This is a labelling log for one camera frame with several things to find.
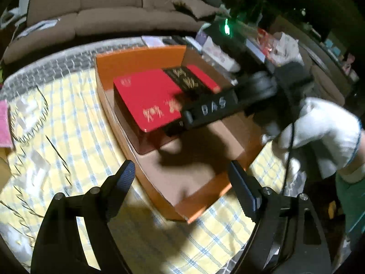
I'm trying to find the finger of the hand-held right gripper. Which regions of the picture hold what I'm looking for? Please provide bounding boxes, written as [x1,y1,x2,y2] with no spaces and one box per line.
[182,90,239,129]

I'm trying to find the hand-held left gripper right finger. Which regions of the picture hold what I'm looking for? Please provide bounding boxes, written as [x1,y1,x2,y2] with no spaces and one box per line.
[228,160,333,274]

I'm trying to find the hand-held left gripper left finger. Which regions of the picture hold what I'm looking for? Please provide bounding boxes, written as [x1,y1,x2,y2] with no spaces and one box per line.
[31,160,136,274]

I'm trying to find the orange cardboard box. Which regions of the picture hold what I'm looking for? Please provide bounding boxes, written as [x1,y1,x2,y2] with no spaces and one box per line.
[95,45,275,225]

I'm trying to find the red gift box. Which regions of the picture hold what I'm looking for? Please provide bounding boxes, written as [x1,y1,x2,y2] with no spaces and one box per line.
[113,64,222,133]

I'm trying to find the white plastic pipe fitting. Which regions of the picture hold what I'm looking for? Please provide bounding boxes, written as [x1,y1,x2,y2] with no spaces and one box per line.
[16,97,39,115]
[30,166,53,184]
[27,148,47,164]
[13,116,33,130]

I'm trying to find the wire spring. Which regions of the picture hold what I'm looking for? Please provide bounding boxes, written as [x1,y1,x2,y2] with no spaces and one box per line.
[0,87,72,229]

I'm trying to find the person's right hand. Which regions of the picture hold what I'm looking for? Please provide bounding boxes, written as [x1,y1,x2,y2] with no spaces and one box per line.
[262,97,363,178]

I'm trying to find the white tissue box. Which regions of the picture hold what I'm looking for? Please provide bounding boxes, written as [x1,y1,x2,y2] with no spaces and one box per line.
[202,37,240,70]

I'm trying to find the yellow plaid tablecloth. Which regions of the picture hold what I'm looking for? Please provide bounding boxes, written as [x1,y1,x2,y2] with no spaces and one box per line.
[0,68,300,274]

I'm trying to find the beige cushion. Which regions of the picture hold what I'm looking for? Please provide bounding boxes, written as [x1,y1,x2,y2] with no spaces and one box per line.
[172,0,221,20]

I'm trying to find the person's green clothing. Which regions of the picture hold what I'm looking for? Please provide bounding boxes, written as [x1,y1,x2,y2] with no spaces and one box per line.
[335,173,365,236]

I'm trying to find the yellow cardboard box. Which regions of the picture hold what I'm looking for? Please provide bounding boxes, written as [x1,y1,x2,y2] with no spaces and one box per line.
[0,148,12,190]

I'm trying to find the pink cloth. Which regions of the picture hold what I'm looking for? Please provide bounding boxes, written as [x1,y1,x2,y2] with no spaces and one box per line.
[0,100,15,149]

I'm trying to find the beige sofa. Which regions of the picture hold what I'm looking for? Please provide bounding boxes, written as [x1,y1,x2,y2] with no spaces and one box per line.
[3,0,229,64]

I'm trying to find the grey patterned cloth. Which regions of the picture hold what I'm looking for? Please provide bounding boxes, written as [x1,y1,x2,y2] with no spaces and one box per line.
[0,38,149,93]

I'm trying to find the papers on sofa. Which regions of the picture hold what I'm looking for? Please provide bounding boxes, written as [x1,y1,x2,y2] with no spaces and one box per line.
[16,18,62,39]

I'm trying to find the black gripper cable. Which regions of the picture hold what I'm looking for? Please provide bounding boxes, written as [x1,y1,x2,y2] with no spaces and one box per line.
[282,120,297,196]

